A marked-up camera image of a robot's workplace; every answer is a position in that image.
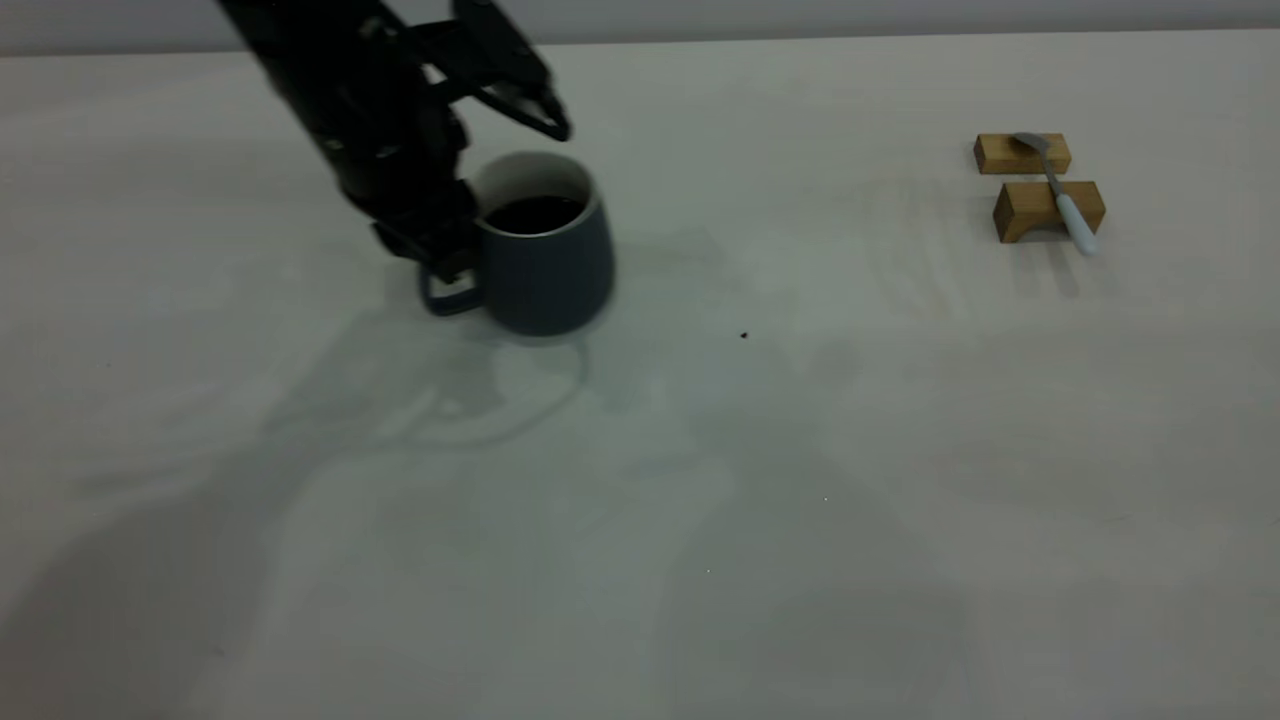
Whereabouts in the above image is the flat rectangular wooden block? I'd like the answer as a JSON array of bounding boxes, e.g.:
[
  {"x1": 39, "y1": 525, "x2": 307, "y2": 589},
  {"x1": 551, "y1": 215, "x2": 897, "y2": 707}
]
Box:
[{"x1": 974, "y1": 133, "x2": 1072, "y2": 177}]

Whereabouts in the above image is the dark grey ceramic mug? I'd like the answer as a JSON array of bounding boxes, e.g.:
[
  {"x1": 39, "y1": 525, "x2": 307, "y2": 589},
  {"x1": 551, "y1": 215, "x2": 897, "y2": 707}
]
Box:
[{"x1": 418, "y1": 151, "x2": 616, "y2": 338}]

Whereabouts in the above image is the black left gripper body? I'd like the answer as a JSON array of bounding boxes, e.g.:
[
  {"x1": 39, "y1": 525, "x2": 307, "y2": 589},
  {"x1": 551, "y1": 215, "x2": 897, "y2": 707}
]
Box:
[{"x1": 318, "y1": 85, "x2": 479, "y2": 241}]

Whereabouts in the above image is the arched wooden block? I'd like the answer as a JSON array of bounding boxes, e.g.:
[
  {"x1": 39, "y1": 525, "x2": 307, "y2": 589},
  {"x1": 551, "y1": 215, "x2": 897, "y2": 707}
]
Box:
[{"x1": 993, "y1": 180, "x2": 1107, "y2": 245}]

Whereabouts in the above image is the metal spoon light blue handle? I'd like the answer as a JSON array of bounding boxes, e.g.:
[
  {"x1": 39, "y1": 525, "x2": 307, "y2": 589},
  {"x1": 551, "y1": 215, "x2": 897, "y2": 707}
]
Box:
[{"x1": 1009, "y1": 132, "x2": 1100, "y2": 255}]

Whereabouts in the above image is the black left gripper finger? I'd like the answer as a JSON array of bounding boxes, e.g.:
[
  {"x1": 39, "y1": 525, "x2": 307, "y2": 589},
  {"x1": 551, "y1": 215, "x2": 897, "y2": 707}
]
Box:
[
  {"x1": 430, "y1": 222, "x2": 484, "y2": 287},
  {"x1": 373, "y1": 218, "x2": 446, "y2": 265}
]

